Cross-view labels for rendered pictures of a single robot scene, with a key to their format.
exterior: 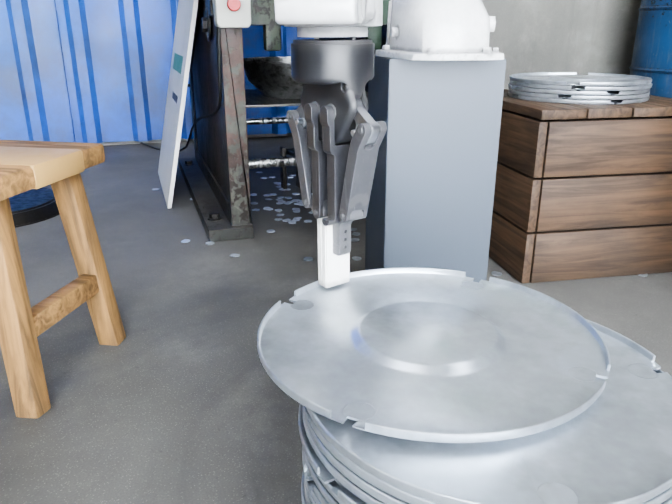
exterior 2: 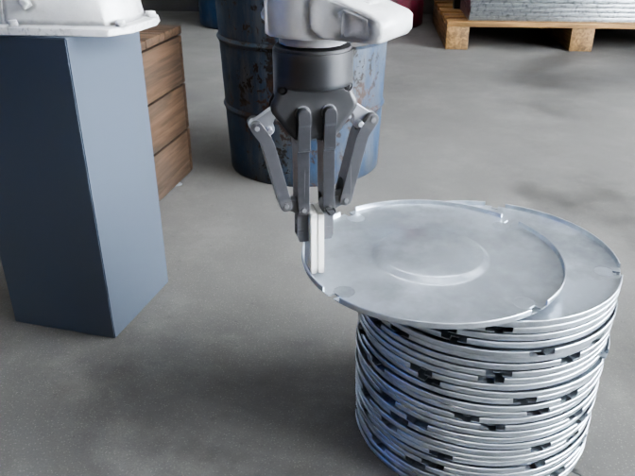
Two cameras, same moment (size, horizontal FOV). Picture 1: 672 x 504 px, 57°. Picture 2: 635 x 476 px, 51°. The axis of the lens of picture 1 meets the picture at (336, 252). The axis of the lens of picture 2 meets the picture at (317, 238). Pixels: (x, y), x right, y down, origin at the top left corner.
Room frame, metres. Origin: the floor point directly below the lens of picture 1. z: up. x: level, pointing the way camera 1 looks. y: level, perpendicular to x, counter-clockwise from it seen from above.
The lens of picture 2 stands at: (0.34, 0.58, 0.60)
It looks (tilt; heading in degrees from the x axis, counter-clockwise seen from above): 27 degrees down; 292
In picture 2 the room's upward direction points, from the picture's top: straight up
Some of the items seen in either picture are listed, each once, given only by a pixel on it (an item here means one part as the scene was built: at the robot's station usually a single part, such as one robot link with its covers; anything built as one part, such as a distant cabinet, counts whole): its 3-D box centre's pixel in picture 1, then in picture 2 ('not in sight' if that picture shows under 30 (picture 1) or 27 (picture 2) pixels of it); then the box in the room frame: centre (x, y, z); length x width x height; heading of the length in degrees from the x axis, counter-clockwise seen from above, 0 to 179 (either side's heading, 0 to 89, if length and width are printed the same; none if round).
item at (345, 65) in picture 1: (332, 89); (313, 91); (0.58, 0.00, 0.44); 0.08 x 0.07 x 0.09; 36
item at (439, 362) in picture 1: (427, 333); (430, 253); (0.47, -0.08, 0.25); 0.29 x 0.29 x 0.01
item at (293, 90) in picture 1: (301, 77); not in sight; (1.82, 0.10, 0.36); 0.34 x 0.34 x 0.10
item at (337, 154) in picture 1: (341, 165); (326, 157); (0.57, -0.01, 0.37); 0.04 x 0.01 x 0.11; 126
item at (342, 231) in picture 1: (347, 231); (334, 212); (0.56, -0.01, 0.31); 0.03 x 0.01 x 0.05; 36
